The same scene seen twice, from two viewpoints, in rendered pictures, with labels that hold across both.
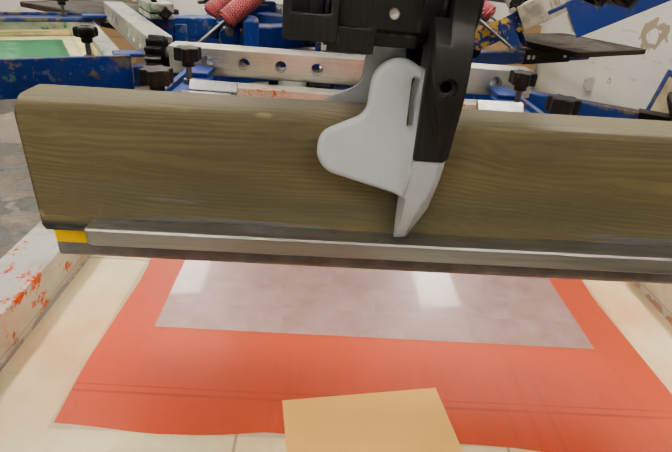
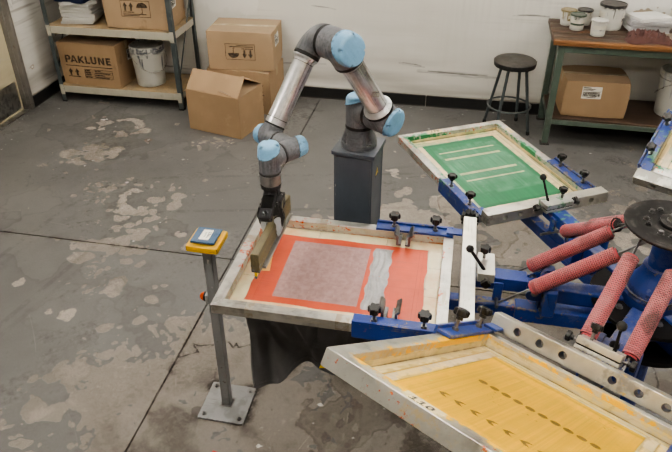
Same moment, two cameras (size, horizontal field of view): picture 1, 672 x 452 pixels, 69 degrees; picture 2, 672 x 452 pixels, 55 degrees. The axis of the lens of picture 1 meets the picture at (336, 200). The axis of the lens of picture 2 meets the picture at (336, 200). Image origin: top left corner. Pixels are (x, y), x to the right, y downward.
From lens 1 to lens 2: 242 cm
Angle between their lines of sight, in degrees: 87
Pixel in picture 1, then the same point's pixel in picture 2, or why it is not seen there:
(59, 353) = (291, 231)
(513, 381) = (267, 281)
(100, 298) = (305, 233)
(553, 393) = (263, 285)
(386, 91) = not seen: hidden behind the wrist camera
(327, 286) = (302, 262)
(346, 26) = not seen: hidden behind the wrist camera
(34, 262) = (306, 220)
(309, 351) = (283, 257)
